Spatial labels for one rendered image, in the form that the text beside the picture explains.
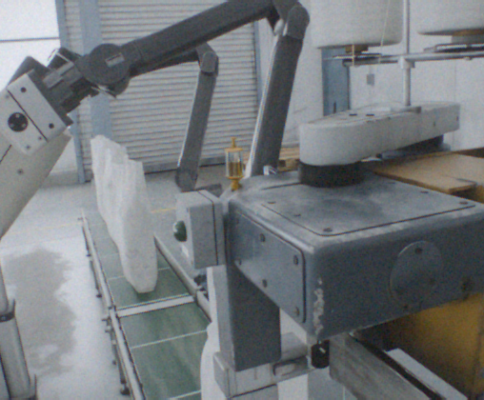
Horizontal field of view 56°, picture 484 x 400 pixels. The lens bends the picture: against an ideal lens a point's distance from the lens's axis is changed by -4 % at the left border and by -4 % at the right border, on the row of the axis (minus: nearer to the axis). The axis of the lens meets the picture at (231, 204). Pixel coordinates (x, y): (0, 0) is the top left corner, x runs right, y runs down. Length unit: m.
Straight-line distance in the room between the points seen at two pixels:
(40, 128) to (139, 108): 7.29
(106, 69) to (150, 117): 7.33
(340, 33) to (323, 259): 0.50
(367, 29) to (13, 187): 0.78
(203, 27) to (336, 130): 0.44
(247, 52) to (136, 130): 2.42
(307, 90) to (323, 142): 8.74
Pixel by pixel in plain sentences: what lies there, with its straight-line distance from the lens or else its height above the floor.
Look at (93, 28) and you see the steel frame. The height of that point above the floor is 2.42.
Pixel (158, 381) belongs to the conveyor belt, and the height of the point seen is 0.38.
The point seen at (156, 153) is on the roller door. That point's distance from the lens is 8.30.
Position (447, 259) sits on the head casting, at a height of 1.29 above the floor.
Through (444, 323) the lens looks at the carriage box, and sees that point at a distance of 0.76.
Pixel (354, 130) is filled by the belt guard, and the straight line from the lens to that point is 0.64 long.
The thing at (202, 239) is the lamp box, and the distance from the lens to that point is 0.62.
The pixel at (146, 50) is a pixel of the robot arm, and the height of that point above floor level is 1.55.
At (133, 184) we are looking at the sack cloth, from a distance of 2.48.
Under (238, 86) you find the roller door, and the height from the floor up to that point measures 1.38.
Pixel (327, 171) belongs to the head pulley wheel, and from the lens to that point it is 0.63.
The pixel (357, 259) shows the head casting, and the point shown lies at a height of 1.31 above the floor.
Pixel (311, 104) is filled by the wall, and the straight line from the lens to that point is 9.41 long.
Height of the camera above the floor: 1.48
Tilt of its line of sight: 15 degrees down
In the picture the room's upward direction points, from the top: 4 degrees counter-clockwise
